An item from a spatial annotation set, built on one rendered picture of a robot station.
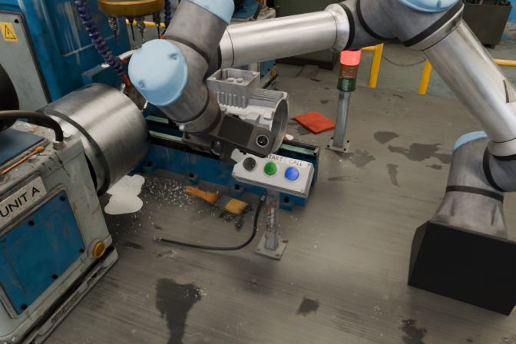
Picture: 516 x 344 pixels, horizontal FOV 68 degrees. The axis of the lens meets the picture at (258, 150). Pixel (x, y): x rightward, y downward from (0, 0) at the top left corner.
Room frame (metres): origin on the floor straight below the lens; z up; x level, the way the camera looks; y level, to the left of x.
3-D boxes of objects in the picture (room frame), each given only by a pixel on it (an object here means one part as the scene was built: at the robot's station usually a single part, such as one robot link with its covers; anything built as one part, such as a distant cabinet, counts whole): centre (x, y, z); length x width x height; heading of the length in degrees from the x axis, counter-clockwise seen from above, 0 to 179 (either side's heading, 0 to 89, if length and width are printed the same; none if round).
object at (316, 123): (1.36, -0.23, 0.80); 0.15 x 0.12 x 0.01; 32
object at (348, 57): (1.18, -0.30, 1.14); 0.06 x 0.06 x 0.04
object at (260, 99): (0.99, 0.03, 1.01); 0.20 x 0.19 x 0.19; 68
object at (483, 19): (4.90, -2.80, 0.41); 0.52 x 0.47 x 0.82; 70
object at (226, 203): (0.88, 0.13, 0.80); 0.21 x 0.05 x 0.01; 63
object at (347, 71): (1.18, -0.30, 1.10); 0.06 x 0.06 x 0.04
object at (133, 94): (1.15, 0.40, 1.01); 0.15 x 0.02 x 0.15; 158
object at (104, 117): (0.78, 0.45, 1.04); 0.37 x 0.25 x 0.25; 158
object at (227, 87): (1.01, 0.07, 1.11); 0.12 x 0.11 x 0.07; 68
